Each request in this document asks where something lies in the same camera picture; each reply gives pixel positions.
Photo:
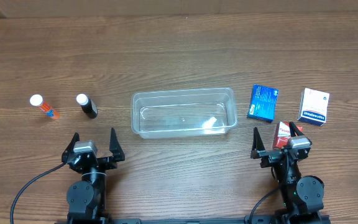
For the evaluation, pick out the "orange tube white cap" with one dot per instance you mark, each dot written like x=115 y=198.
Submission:
x=38 y=101

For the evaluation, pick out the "white and blue box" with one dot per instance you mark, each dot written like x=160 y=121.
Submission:
x=313 y=107

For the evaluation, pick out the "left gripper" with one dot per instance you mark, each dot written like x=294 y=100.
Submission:
x=96 y=160

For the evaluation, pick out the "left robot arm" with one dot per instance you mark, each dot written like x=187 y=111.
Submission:
x=87 y=197

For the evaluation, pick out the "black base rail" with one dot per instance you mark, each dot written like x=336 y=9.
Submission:
x=191 y=221

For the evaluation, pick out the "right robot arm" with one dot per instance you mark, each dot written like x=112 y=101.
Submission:
x=302 y=196

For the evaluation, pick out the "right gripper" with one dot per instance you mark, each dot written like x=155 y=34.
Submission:
x=278 y=157

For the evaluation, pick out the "black bottle white cap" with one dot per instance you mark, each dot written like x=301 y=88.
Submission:
x=87 y=105

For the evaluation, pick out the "clear plastic container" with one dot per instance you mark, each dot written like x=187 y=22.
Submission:
x=183 y=113

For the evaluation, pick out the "red Panadol box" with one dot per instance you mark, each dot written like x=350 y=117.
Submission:
x=282 y=135

